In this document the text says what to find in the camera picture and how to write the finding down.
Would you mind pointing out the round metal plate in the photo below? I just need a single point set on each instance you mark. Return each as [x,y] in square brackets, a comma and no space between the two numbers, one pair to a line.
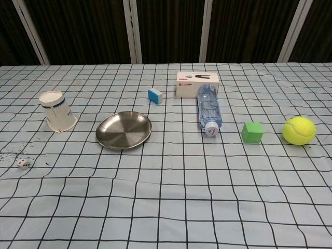
[122,131]

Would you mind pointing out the white paper cup blue stripe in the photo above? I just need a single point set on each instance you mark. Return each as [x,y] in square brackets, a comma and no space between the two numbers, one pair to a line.
[58,114]

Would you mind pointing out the small white die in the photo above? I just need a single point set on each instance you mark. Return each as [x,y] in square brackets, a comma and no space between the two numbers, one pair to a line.
[23,164]

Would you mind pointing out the blue and white eraser block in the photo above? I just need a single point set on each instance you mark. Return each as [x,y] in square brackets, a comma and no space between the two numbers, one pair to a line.
[154,95]

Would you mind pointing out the white cardboard product box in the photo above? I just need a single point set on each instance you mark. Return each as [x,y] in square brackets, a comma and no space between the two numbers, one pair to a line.
[189,85]

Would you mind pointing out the clear plastic water bottle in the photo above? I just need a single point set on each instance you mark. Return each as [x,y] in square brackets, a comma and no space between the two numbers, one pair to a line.
[208,109]

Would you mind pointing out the checked light blue tablecloth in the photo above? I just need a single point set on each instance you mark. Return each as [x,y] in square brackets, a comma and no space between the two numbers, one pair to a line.
[166,194]

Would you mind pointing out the green cube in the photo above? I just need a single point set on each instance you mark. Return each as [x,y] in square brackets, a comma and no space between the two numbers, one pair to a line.
[251,133]

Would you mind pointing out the yellow tennis ball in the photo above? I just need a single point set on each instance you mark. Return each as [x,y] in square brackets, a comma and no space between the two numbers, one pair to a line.
[298,129]

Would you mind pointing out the white frame post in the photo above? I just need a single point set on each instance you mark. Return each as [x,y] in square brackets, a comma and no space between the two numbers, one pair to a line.
[31,33]
[132,31]
[294,31]
[206,31]

